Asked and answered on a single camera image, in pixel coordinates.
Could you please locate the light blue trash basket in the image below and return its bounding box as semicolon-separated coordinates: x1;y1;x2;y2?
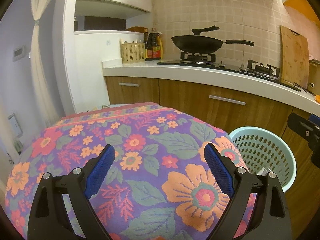
229;126;297;192

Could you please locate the wooden kitchen cabinet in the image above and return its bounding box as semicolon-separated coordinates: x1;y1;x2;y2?
105;76;319;237

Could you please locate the white countertop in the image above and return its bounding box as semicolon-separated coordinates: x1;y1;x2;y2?
101;60;319;116

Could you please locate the black gas stove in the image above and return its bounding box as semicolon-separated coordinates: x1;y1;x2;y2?
157;52;301;92

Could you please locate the wooden cutting board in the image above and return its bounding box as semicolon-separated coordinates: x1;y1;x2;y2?
280;25;309;89

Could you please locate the white curtain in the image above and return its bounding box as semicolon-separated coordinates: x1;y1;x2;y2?
30;0;59;126

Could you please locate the black wok pan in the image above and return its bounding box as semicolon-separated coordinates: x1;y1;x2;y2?
171;35;254;54

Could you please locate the dark sauce bottle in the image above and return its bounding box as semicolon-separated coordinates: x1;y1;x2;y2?
149;28;162;60
144;28;153;61

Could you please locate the woven utensil basket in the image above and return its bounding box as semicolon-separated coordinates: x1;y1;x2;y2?
120;39;145;64

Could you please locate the black power cable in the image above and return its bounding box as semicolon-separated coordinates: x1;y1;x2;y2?
292;81;316;95

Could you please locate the black pan lid handle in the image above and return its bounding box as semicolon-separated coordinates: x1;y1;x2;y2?
191;25;220;36

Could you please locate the wall switch panel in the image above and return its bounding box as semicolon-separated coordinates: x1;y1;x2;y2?
12;46;26;62

